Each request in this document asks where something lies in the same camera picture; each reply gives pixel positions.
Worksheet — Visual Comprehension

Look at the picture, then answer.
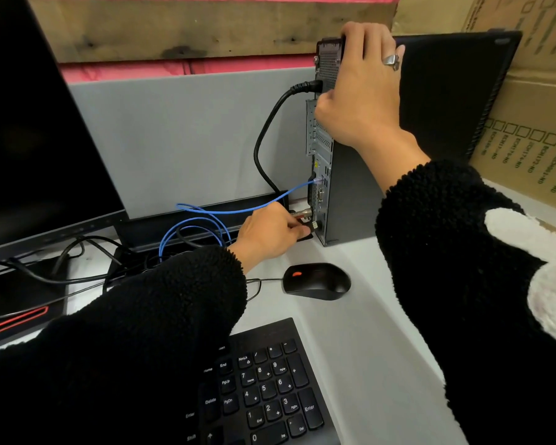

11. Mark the person's right hand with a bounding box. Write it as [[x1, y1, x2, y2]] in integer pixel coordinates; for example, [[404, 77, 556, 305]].
[[314, 21, 411, 151]]

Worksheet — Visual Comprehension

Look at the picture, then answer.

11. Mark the person's left hand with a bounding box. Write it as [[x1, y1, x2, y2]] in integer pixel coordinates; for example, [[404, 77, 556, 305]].
[[227, 202, 312, 274]]

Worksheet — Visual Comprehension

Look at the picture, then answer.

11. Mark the blue network cable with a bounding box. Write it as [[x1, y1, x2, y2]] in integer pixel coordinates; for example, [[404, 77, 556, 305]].
[[158, 176, 323, 263]]

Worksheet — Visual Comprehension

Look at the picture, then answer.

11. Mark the black desktop tower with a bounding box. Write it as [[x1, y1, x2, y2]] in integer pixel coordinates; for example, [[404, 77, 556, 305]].
[[305, 30, 523, 248]]

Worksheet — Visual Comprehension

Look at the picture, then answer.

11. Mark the thick black power cable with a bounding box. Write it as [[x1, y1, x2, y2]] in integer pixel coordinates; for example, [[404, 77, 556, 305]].
[[253, 80, 324, 195]]

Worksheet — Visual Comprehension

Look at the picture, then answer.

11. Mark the black monitor cable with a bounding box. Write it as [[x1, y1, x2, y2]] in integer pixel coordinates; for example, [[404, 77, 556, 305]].
[[0, 235, 130, 286]]

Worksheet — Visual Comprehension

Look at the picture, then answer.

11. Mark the person's left forearm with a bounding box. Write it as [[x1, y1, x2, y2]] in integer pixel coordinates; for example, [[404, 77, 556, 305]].
[[0, 245, 249, 445]]

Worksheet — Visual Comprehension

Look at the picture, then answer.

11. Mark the person's right forearm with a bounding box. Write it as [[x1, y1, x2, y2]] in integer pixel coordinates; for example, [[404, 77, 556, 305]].
[[354, 127, 556, 445]]

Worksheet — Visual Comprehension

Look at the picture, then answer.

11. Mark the black mouse with red wheel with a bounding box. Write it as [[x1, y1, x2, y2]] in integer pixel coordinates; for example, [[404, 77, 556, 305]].
[[281, 262, 352, 301]]

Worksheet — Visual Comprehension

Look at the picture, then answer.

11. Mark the white desk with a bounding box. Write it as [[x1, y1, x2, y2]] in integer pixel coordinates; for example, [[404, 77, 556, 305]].
[[0, 226, 469, 445]]

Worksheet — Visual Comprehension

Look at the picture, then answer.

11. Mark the black computer monitor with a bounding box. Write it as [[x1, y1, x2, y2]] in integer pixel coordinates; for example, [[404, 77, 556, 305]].
[[0, 0, 130, 353]]

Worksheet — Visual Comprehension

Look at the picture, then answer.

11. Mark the plain brown cardboard sheet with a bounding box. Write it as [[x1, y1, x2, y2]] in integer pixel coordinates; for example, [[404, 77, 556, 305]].
[[391, 0, 473, 35]]

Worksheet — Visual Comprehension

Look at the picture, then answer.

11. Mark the black keyboard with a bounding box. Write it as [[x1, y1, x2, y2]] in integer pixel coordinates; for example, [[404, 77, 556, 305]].
[[183, 318, 342, 445]]

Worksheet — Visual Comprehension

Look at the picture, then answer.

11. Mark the long weathered wooden plank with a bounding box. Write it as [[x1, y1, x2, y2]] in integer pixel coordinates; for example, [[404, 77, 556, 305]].
[[27, 0, 397, 64]]

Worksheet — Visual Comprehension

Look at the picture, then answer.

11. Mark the printed brown cardboard box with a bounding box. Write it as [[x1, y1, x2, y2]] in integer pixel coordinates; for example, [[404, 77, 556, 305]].
[[463, 0, 556, 216]]

